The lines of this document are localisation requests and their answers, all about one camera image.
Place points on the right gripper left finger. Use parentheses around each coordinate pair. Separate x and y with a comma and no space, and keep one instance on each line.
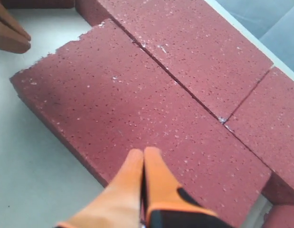
(119,205)

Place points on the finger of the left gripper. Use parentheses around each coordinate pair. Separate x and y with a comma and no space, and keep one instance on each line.
(12,41)
(10,22)

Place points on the right second-row red brick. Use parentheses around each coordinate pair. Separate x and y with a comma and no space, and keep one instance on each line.
(280,216)

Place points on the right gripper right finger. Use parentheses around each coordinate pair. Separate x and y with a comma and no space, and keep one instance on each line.
(166,203)

